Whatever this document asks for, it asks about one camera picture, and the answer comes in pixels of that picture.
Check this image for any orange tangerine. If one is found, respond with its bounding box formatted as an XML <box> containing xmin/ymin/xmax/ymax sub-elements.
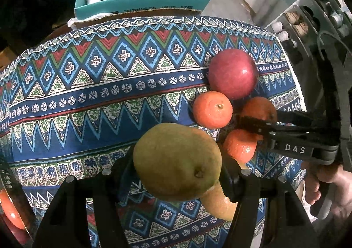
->
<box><xmin>193</xmin><ymin>91</ymin><xmax>233</xmax><ymax>129</ymax></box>
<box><xmin>223</xmin><ymin>129</ymin><xmax>262</xmax><ymax>164</ymax></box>

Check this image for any green pear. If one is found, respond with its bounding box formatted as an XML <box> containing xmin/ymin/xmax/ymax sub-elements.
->
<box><xmin>132</xmin><ymin>123</ymin><xmax>222</xmax><ymax>202</ymax></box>

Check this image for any red apple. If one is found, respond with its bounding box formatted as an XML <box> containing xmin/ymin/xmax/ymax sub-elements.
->
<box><xmin>208</xmin><ymin>49</ymin><xmax>258</xmax><ymax>100</ymax></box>

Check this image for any patterned blue tablecloth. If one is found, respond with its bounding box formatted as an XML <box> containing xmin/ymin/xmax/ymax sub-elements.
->
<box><xmin>0</xmin><ymin>15</ymin><xmax>307</xmax><ymax>248</ymax></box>

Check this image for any person's right hand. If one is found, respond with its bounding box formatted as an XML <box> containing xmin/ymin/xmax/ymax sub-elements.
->
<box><xmin>301</xmin><ymin>162</ymin><xmax>351</xmax><ymax>220</ymax></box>

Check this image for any yellow mango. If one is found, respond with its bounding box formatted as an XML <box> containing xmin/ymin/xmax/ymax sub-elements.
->
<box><xmin>200</xmin><ymin>182</ymin><xmax>237</xmax><ymax>221</ymax></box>

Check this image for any teal cardboard box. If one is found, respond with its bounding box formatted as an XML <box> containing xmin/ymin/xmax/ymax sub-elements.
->
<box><xmin>74</xmin><ymin>0</ymin><xmax>210</xmax><ymax>20</ymax></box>

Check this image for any grey shoe rack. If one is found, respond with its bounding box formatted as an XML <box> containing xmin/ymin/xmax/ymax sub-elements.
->
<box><xmin>266</xmin><ymin>0</ymin><xmax>351</xmax><ymax>65</ymax></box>

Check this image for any orange fruit in bowl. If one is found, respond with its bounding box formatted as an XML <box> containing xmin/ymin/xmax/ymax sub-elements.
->
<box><xmin>0</xmin><ymin>189</ymin><xmax>26</xmax><ymax>230</ymax></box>

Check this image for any glass fruit bowl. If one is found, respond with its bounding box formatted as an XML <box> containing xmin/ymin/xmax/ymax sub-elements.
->
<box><xmin>1</xmin><ymin>157</ymin><xmax>38</xmax><ymax>247</ymax></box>

